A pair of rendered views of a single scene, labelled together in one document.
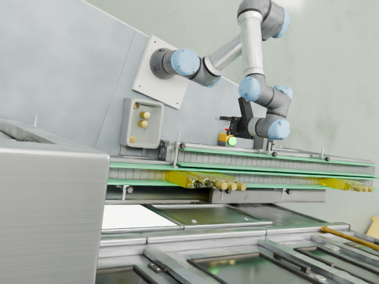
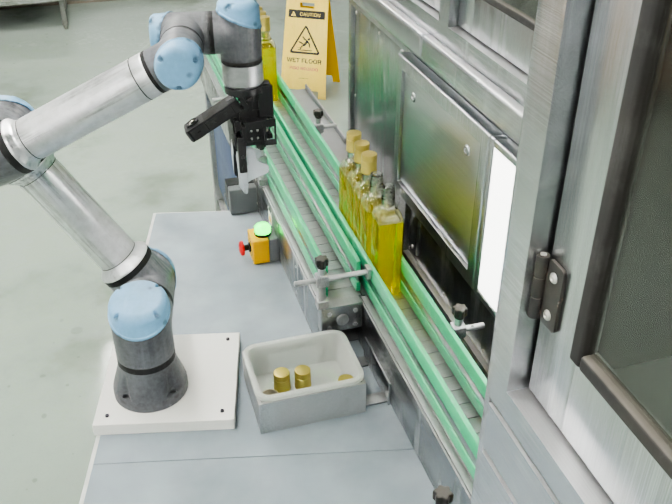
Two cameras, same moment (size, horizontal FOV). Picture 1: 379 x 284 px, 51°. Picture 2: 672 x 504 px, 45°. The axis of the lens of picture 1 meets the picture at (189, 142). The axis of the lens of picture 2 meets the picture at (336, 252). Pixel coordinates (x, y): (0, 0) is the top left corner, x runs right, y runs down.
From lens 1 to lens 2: 0.72 m
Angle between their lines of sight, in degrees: 24
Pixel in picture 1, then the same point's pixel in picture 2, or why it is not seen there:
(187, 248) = not seen: hidden behind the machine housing
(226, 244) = (487, 51)
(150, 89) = (219, 391)
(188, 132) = (277, 309)
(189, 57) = (126, 300)
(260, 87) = (170, 39)
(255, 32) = (51, 107)
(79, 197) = not seen: outside the picture
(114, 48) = (153, 490)
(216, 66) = (128, 246)
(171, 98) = (221, 351)
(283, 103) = (185, 15)
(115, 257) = not seen: hidden behind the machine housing
